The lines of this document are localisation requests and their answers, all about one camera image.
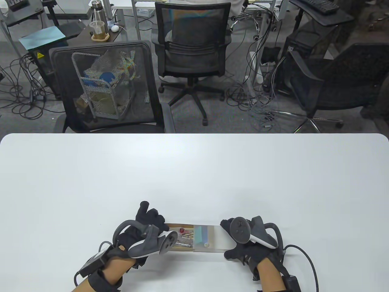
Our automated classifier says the person's left hand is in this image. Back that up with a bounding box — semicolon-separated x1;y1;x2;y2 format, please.
117;201;170;268

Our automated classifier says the person's right hand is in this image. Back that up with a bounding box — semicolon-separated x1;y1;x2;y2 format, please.
220;217;284;276

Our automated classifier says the kraft pull-out pencil case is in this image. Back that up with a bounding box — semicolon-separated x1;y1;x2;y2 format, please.
158;224;237;253

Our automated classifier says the person's left forearm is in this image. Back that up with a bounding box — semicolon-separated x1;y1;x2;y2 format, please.
71;259;136;292

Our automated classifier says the grey right hand controller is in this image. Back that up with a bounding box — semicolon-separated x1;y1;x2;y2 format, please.
230;216;284;250

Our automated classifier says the grey hand controller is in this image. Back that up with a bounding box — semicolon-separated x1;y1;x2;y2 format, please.
230;216;284;250
113;220;178;259

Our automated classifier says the grey left hand controller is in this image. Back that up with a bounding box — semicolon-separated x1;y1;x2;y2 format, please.
113;220;178;259

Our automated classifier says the black mesh armchair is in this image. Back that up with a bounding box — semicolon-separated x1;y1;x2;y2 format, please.
49;40;176;134

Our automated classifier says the black cabinet yellow label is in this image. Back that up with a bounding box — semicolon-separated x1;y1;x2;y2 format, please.
29;46;66;101

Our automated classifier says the dark brown side desk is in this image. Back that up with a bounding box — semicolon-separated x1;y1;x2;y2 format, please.
65;23;129;43

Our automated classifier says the black mesh swivel chair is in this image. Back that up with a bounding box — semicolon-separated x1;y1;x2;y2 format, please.
151;2;233;127

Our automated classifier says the black chrome-base office chair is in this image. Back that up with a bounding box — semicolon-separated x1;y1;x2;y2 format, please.
270;43;389;134

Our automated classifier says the glass cup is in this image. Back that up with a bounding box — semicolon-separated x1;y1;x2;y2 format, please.
89;21;110;41

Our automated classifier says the teal sheet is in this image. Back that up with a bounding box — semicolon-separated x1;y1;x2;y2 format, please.
19;26;66;51

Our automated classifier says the steel-lid water bottle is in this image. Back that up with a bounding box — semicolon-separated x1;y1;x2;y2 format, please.
92;1;105;23

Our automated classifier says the black stand tray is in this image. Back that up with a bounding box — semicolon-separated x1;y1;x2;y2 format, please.
5;0;45;27

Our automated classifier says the black keyboard tray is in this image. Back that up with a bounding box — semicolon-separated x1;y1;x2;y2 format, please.
289;0;354;27

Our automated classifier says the black keyboard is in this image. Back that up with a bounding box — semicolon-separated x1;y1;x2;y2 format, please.
299;0;340;15

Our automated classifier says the black right wrist mount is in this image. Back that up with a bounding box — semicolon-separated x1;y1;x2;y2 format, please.
252;259;302;292

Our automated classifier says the black wrist mount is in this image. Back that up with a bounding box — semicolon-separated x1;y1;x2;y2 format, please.
74;242;125;292
252;259;302;292

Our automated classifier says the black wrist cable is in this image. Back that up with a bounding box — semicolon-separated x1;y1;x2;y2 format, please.
283;245;319;292

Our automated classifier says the black left wrist mount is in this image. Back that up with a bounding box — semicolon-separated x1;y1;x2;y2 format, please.
74;242;125;292

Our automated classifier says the wire basket cart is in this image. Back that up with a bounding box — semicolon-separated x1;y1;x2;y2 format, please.
72;50;138;120

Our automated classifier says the tangle of grey floor cables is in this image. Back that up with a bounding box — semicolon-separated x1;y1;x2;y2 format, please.
226;6;287;131

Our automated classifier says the tangle of black floor cables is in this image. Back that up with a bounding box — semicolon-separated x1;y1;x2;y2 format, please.
0;52;63;120

